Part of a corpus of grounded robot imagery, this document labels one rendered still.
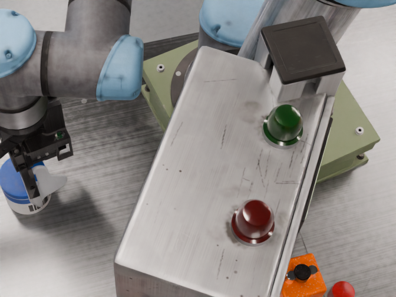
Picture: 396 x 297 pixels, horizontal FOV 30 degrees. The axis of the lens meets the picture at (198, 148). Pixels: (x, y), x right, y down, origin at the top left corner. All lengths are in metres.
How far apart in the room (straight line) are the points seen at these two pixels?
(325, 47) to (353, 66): 0.84
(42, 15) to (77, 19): 0.50
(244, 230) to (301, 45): 0.13
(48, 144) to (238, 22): 0.30
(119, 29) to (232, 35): 0.16
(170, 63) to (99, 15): 0.35
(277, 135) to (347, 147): 0.70
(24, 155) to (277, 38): 0.58
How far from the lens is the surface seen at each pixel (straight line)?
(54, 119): 0.98
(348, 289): 1.11
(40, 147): 1.00
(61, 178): 1.08
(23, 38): 0.83
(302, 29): 0.50
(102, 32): 0.85
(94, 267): 1.12
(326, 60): 0.49
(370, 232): 1.19
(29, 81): 0.84
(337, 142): 1.16
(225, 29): 0.95
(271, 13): 0.72
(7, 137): 0.96
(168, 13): 1.35
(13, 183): 1.11
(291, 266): 0.75
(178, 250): 0.44
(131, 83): 0.83
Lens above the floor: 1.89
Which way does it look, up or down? 61 degrees down
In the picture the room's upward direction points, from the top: 8 degrees clockwise
